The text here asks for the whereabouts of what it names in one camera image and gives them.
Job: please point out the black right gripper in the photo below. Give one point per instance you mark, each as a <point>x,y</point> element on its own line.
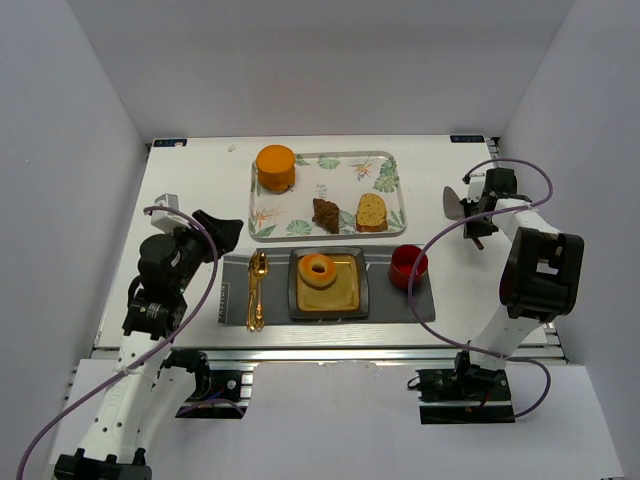
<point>473,215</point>

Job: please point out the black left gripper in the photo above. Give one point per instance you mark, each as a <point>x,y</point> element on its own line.
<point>201,234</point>

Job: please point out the glazed ring donut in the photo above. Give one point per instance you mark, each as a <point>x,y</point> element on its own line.
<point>317,270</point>

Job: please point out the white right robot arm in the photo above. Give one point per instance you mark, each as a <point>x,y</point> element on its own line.
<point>539,281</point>

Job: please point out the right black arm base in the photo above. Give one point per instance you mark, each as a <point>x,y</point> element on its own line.
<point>445,398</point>

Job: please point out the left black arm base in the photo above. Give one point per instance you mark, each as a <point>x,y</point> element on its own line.
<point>219,392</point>

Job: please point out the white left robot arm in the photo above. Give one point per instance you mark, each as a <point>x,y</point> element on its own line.
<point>151,380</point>

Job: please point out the toast bread slice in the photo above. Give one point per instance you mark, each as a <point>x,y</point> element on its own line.
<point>371,214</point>

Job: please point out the gold fork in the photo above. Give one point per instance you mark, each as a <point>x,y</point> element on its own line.
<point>251,293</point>

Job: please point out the gold spoon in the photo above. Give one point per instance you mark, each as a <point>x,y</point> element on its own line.
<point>260,271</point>

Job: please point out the blue label sticker right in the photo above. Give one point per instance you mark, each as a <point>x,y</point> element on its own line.
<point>467,138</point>

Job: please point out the blue label sticker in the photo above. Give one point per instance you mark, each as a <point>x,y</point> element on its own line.
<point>169,143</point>
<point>467,138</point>

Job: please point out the round orange cake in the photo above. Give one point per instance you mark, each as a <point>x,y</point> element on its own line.
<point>276,168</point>

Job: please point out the chocolate croissant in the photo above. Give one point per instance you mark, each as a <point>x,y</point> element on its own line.
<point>326,215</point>

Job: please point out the blue label sticker left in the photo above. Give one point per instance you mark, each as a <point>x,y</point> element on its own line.
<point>169,143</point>

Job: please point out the red cup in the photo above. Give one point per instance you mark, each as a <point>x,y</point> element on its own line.
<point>402,262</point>

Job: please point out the floral rectangular serving tray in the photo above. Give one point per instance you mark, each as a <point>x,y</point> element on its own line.
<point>342,178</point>

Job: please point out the square gold black plate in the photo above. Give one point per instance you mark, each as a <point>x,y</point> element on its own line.
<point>346,298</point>

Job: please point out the grey placemat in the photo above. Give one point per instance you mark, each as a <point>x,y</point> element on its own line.
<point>387,304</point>

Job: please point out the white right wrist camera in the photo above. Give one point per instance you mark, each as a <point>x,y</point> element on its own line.
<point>475,187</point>

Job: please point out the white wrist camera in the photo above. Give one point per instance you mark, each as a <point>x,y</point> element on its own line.
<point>475,187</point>
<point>167,221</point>

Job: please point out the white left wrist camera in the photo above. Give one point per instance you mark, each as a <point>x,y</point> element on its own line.
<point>167,221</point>

